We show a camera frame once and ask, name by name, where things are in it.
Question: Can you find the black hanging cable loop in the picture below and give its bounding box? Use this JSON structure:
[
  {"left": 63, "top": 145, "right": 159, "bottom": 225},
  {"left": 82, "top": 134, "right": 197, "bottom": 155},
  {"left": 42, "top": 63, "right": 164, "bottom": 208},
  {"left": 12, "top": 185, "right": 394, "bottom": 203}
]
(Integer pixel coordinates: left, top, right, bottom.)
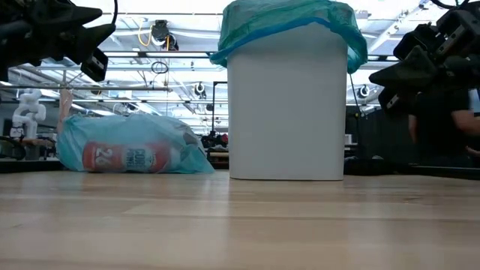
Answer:
[{"left": 150, "top": 61, "right": 170, "bottom": 75}]

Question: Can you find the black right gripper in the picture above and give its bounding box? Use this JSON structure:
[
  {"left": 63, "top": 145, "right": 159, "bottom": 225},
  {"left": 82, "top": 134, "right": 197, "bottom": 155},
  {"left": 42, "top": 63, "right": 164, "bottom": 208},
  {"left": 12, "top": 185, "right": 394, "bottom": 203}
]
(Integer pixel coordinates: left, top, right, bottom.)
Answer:
[{"left": 369, "top": 0, "right": 480, "bottom": 117}]

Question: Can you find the person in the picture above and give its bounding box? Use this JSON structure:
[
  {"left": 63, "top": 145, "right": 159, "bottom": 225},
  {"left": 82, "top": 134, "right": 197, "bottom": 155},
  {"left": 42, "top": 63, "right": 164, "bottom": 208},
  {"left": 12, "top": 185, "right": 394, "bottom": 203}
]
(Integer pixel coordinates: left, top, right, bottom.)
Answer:
[{"left": 407, "top": 88, "right": 480, "bottom": 158}]

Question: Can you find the black partition wall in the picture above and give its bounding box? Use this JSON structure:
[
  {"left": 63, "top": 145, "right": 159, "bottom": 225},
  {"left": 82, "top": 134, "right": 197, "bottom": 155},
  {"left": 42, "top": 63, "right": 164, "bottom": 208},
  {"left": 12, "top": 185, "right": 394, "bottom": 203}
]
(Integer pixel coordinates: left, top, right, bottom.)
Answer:
[{"left": 346, "top": 106, "right": 413, "bottom": 166}]

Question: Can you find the light blue trash bag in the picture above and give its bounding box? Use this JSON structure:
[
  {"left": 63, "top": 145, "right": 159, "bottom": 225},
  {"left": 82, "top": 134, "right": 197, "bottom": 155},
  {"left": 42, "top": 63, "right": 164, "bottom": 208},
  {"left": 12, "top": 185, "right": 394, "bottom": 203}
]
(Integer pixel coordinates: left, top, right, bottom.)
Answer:
[{"left": 55, "top": 88, "right": 215, "bottom": 175}]

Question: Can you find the thin black hanging cable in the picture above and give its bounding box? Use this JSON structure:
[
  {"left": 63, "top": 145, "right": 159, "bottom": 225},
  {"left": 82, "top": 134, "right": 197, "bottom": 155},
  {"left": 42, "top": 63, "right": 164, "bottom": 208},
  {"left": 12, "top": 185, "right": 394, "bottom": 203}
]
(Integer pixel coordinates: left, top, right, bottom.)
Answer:
[{"left": 349, "top": 73, "right": 363, "bottom": 116}]

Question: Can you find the large teal trash bag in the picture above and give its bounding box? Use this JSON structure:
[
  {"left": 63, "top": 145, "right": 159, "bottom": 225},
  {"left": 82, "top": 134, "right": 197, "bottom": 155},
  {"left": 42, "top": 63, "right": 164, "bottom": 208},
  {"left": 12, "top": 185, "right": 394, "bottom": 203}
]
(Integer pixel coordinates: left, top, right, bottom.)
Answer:
[{"left": 208, "top": 0, "right": 369, "bottom": 75}]

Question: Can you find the white plastic trash bin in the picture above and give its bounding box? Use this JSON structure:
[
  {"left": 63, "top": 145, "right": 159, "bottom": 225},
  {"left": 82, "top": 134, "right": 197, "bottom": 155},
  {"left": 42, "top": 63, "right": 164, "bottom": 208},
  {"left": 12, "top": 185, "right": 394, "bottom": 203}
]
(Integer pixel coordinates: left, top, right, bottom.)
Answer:
[{"left": 227, "top": 21, "right": 349, "bottom": 182}]

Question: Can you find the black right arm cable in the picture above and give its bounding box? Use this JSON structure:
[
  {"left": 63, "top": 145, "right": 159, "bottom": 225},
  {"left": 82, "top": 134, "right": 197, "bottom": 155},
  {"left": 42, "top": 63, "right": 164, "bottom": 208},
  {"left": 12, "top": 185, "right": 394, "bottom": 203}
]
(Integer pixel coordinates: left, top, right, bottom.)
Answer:
[{"left": 430, "top": 0, "right": 470, "bottom": 11}]

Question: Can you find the black metal frame stand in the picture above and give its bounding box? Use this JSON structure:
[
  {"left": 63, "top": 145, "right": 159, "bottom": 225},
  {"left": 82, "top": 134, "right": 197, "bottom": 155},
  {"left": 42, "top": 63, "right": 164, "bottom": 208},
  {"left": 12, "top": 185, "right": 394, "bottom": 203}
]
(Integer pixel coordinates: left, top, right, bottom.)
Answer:
[{"left": 211, "top": 80, "right": 229, "bottom": 132}]

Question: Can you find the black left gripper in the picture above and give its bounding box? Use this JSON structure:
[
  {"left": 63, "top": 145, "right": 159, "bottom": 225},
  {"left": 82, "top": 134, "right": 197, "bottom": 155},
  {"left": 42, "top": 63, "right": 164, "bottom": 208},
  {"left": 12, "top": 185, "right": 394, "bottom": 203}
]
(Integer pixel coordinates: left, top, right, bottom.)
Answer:
[{"left": 0, "top": 0, "right": 117, "bottom": 83}]

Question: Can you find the black metal table frame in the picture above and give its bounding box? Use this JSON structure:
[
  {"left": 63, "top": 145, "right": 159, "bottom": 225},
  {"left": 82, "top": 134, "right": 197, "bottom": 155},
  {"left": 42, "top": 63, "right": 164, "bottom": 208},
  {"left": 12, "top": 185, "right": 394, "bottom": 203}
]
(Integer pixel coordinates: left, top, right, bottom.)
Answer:
[{"left": 0, "top": 157, "right": 480, "bottom": 181}]

